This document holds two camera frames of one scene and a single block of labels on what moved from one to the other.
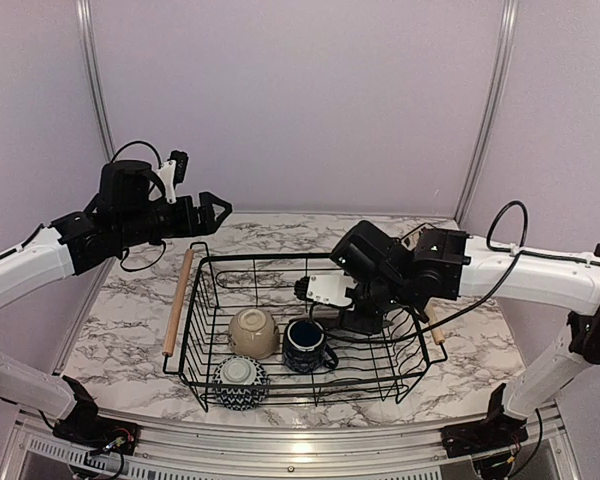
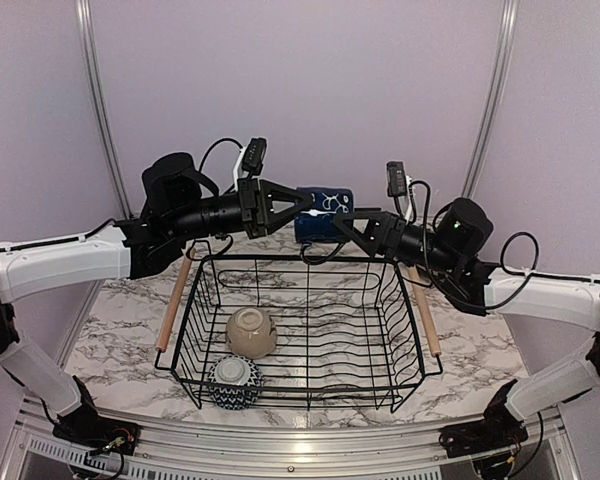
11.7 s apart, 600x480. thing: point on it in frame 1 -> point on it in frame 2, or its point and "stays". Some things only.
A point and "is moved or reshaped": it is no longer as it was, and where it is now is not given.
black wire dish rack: x=252 y=342 stays
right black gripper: x=368 y=325 -> x=383 y=235
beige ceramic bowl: x=254 y=333 stays
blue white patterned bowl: x=240 y=383 is moved or reshaped
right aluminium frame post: x=490 y=125 stays
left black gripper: x=206 y=224 -> x=250 y=195
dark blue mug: x=304 y=347 -> x=316 y=224
